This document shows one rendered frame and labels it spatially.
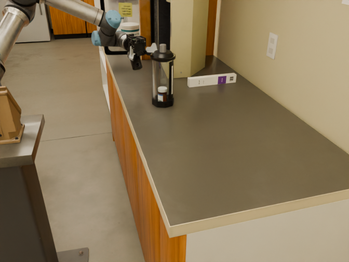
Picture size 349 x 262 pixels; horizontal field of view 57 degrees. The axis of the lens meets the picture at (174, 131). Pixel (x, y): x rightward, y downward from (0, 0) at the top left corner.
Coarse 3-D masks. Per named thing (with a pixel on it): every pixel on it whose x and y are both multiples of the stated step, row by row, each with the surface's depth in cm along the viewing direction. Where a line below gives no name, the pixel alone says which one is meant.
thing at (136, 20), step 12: (108, 0) 182; (120, 0) 182; (132, 0) 183; (144, 0) 184; (120, 12) 186; (132, 12) 186; (144, 12) 187; (120, 24) 189; (132, 24) 190; (144, 24) 190; (144, 36) 194; (120, 48) 196
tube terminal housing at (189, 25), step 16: (176, 0) 158; (192, 0) 160; (208, 0) 176; (176, 16) 162; (192, 16) 164; (176, 32) 166; (192, 32) 168; (176, 48) 170; (192, 48) 173; (176, 64) 174; (192, 64) 178
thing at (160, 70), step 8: (152, 56) 135; (152, 64) 139; (160, 64) 135; (168, 64) 136; (160, 72) 137; (168, 72) 137; (160, 80) 138; (168, 80) 139; (160, 88) 140; (168, 88) 141; (160, 96) 142; (168, 96) 143
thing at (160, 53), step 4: (160, 44) 135; (164, 44) 136; (160, 48) 135; (164, 48) 135; (156, 52) 136; (160, 52) 136; (164, 52) 136; (168, 52) 136; (156, 56) 134; (160, 56) 134; (164, 56) 134; (168, 56) 134
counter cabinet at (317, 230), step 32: (128, 128) 168; (128, 160) 188; (128, 192) 214; (160, 224) 112; (256, 224) 92; (288, 224) 96; (320, 224) 101; (160, 256) 120; (192, 256) 91; (224, 256) 95; (256, 256) 100; (288, 256) 105; (320, 256) 110
